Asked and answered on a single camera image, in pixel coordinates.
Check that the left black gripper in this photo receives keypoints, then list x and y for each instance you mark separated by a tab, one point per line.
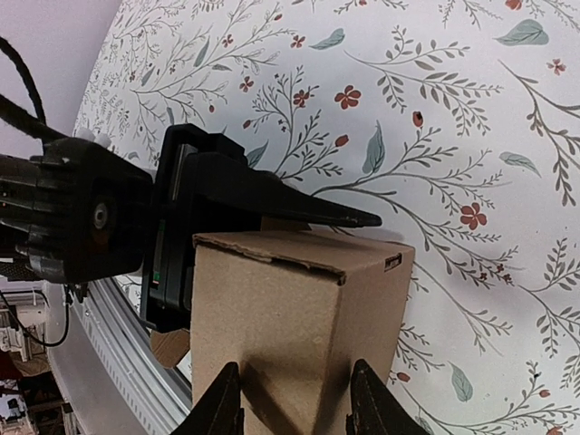
80	213

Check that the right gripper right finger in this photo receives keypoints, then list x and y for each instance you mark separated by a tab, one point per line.
374	409

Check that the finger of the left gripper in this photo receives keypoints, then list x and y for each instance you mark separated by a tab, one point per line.
231	197

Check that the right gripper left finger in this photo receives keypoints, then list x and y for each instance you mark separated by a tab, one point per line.
219	410

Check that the brown cardboard box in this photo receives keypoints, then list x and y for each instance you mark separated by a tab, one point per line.
295	310

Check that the floral patterned table mat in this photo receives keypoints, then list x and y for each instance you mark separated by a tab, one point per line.
455	121

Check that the aluminium front rail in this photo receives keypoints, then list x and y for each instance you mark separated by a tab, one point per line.
104	366

